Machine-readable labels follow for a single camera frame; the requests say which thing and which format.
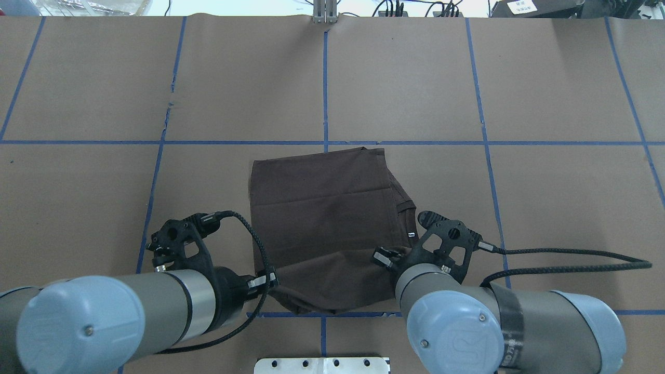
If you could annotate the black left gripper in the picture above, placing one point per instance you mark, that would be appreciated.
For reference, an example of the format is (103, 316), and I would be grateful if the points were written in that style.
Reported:
(229, 285)

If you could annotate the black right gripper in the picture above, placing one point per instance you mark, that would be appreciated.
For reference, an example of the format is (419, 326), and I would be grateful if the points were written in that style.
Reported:
(401, 258)

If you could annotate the brown t-shirt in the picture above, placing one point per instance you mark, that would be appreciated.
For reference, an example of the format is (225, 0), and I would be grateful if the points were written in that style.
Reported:
(321, 217)

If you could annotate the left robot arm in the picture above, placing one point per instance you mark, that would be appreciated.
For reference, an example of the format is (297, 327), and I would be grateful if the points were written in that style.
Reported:
(96, 323)

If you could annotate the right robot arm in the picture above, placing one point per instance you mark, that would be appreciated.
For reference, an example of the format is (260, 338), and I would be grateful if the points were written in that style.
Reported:
(461, 329)

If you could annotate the brown paper table cover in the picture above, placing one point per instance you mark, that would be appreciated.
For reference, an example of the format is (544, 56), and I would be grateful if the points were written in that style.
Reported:
(535, 133)

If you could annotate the black box with label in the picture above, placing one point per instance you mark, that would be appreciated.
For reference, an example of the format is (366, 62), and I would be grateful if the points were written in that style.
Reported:
(537, 9)

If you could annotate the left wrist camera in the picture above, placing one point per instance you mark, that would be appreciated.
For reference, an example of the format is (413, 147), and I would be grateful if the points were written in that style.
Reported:
(179, 244)

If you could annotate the white camera pedestal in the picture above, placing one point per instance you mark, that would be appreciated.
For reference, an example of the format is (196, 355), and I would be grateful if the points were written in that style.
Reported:
(323, 365)

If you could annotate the aluminium frame post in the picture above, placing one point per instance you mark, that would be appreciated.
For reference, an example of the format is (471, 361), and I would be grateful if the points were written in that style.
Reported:
(325, 11)

